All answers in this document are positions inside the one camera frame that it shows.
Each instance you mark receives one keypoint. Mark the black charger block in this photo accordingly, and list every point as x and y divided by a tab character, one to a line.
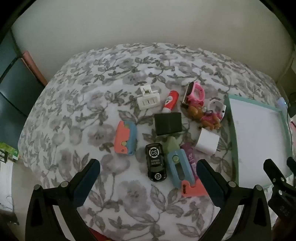
167	124

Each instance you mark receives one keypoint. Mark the grey floral blanket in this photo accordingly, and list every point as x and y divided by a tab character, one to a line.
92	81

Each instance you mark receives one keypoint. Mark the pink wrist watch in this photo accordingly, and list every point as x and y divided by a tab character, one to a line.
199	92

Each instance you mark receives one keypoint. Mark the black toy car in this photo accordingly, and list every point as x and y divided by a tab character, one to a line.
155	162

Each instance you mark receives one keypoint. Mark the purple lighter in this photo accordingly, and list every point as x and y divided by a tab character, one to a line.
188	153

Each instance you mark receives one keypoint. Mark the brown bear figure toy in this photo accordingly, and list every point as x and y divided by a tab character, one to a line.
196	112

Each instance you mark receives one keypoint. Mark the salmon and blue toy knife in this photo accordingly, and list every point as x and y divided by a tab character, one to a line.
121	136

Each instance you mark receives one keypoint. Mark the white plug adapter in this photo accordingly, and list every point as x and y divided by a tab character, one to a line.
148	100

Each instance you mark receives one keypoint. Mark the white charger cube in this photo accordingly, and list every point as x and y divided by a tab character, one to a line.
207	140

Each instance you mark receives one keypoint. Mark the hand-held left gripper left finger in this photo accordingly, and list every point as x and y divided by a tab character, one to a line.
86	183

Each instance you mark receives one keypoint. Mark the teal rimmed white tray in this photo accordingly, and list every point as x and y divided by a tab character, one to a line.
254	139

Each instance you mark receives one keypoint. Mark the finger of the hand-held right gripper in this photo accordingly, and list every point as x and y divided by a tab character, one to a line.
291	163
274	173

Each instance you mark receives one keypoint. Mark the dark cabinet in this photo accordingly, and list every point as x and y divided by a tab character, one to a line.
16	81

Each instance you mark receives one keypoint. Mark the white round watch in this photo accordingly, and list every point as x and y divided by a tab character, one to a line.
214	104

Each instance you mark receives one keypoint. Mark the pink board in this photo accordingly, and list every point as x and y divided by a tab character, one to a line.
34	67

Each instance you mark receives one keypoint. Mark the red glue stick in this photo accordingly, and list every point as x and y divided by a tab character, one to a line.
171	99

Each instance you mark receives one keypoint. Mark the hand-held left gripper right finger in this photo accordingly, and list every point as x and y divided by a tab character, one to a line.
209	183

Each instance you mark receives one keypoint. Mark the green packet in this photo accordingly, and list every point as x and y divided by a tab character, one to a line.
9	149

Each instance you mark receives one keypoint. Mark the white device with light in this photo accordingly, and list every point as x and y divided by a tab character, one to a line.
281	102

